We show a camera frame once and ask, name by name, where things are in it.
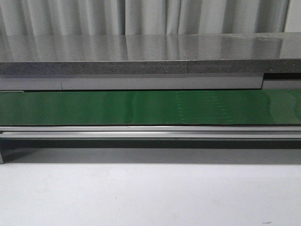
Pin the green conveyor belt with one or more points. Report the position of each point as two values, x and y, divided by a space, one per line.
162 107

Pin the dark granite counter slab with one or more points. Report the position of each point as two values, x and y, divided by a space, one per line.
151 54

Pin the grey rear guard panel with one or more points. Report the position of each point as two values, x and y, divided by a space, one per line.
22 82

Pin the grey pleated curtain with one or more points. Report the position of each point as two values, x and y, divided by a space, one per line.
151 17

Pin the aluminium conveyor frame rail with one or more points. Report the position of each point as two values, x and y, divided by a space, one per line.
257 145

